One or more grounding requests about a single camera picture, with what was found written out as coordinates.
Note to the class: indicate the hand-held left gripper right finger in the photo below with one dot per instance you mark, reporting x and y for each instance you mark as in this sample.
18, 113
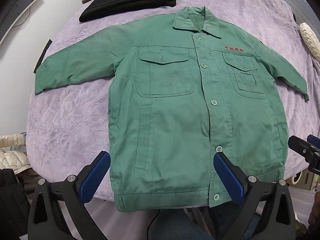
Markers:
228, 177

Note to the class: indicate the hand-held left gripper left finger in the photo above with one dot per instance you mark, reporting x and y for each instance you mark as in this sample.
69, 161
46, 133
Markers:
96, 175

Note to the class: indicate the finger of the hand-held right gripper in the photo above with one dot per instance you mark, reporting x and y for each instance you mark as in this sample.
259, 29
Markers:
314, 141
298, 145

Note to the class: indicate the green button-up work jacket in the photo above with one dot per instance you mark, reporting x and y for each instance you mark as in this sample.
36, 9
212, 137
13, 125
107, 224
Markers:
175, 120

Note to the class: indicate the white round object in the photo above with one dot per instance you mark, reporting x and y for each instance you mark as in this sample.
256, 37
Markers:
296, 180

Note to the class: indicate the purple embossed blanket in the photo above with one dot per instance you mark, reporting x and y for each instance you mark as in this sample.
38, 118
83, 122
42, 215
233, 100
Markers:
75, 110

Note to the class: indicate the cream down jacket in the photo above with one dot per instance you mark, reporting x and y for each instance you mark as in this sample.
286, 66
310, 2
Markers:
12, 158

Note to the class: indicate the cream knitted pillow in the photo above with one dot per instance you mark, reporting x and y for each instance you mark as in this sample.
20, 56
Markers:
310, 38

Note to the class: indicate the grey ribbed cushion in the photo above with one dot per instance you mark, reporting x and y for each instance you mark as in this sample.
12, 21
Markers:
297, 5

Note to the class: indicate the black folded garment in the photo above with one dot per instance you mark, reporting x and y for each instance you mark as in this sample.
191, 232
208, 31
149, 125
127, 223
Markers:
120, 5

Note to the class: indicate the curved monitor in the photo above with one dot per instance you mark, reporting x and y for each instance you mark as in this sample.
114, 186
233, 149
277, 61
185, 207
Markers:
17, 2

